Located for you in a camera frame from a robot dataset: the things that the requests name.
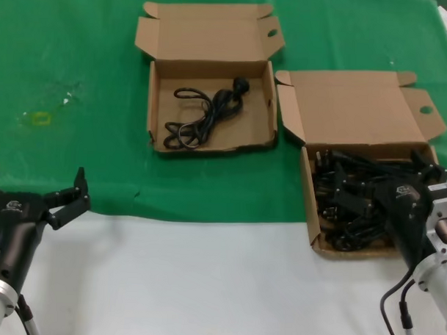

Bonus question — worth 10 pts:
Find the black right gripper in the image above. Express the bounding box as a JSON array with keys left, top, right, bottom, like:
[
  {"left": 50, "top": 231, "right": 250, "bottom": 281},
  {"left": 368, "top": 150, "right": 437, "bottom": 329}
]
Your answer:
[{"left": 330, "top": 145, "right": 447, "bottom": 270}]

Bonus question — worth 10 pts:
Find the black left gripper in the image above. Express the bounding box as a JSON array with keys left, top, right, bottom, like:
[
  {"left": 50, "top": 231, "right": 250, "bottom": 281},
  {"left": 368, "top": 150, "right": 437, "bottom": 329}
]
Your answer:
[{"left": 0, "top": 162, "right": 93, "bottom": 295}]

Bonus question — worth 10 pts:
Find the black power cable with plug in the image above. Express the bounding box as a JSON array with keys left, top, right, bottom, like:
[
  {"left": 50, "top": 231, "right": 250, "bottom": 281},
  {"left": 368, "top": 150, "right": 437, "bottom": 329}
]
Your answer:
[{"left": 161, "top": 73, "right": 252, "bottom": 154}]

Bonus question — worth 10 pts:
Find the shallow open cardboard box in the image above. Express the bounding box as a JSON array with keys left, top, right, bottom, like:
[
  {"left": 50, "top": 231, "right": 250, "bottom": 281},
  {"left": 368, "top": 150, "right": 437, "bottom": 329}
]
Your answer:
[{"left": 130, "top": 0, "right": 288, "bottom": 156}]

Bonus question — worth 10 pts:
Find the green table cloth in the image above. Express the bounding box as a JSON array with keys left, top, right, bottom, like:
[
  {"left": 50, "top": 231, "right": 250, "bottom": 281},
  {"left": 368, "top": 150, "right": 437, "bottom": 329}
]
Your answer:
[{"left": 0, "top": 0, "right": 447, "bottom": 239}]

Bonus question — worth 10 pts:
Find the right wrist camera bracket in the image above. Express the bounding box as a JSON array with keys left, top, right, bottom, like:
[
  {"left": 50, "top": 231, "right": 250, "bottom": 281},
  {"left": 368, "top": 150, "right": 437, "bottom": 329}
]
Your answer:
[{"left": 424, "top": 181, "right": 447, "bottom": 265}]

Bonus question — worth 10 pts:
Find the tangled black power cable pile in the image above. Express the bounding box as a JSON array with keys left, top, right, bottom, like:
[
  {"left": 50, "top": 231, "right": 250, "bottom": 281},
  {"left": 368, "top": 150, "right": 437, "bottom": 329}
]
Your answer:
[{"left": 310, "top": 147, "right": 430, "bottom": 256}]

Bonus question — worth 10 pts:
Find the open cardboard box with cables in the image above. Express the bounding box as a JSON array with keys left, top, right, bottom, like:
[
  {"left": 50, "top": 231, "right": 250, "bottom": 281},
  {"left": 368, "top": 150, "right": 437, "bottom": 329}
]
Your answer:
[{"left": 268, "top": 65, "right": 447, "bottom": 265}]

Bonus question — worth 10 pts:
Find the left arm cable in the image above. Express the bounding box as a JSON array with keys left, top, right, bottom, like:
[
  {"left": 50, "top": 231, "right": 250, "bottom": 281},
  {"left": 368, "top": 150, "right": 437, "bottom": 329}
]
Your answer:
[{"left": 13, "top": 293, "right": 43, "bottom": 335}]

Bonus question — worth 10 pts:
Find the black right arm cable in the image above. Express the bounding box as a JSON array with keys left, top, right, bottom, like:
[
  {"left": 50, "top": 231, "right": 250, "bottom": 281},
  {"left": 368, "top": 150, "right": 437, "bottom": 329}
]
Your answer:
[{"left": 379, "top": 270, "right": 424, "bottom": 335}]

